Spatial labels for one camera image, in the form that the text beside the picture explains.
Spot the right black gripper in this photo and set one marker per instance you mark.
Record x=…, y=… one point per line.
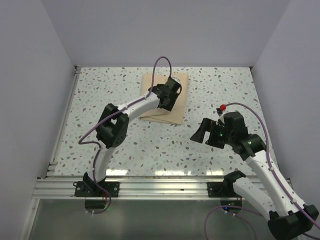
x=209, y=125

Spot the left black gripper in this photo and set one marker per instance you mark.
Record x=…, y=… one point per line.
x=169, y=106

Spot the beige cloth wrap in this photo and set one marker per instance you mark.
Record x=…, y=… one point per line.
x=148, y=86

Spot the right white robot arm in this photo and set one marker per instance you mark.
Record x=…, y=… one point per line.
x=287, y=215

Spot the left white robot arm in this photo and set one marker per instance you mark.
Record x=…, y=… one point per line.
x=111, y=129

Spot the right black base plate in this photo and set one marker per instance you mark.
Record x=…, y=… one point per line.
x=219, y=190

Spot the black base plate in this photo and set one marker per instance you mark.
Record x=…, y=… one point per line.
x=82, y=190
x=219, y=190

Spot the aluminium extrusion rail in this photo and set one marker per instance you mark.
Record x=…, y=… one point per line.
x=133, y=187

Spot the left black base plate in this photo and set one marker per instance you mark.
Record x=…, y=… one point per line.
x=82, y=190

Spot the left side aluminium rail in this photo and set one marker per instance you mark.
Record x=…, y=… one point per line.
x=53, y=158

